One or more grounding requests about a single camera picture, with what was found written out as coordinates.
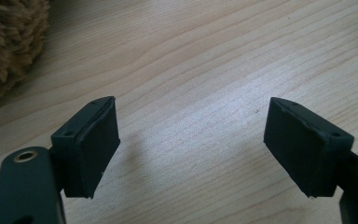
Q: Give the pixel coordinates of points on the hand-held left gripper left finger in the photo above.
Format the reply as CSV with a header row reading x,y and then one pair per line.
x,y
87,149

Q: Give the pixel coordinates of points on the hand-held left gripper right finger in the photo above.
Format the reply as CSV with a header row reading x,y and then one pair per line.
x,y
304,149

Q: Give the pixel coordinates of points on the brown teddy bear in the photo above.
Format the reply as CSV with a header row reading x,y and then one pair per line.
x,y
6,43

